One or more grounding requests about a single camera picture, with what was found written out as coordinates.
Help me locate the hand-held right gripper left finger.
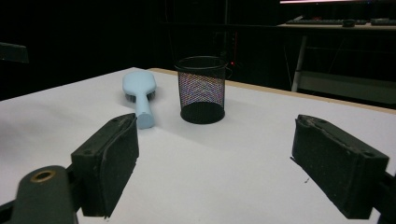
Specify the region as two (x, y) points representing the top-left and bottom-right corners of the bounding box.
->
(70, 112), (140, 218)

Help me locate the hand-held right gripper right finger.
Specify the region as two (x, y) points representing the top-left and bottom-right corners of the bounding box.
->
(290, 114), (390, 220)

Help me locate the light blue hairbrush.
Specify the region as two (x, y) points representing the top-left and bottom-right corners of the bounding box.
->
(121, 70), (158, 130)

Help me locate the black mesh pen holder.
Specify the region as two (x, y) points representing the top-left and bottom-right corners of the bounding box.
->
(174, 55), (227, 125)

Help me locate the background desk with white legs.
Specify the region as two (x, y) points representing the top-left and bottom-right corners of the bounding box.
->
(276, 21), (396, 105)

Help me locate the white table cover sheet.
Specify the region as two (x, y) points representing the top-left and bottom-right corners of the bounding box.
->
(0, 66), (396, 224)

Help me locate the dark flat object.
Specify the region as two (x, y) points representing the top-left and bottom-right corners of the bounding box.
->
(0, 41), (30, 64)

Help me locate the black keyboard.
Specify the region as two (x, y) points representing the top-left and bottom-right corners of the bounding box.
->
(285, 18), (368, 26)

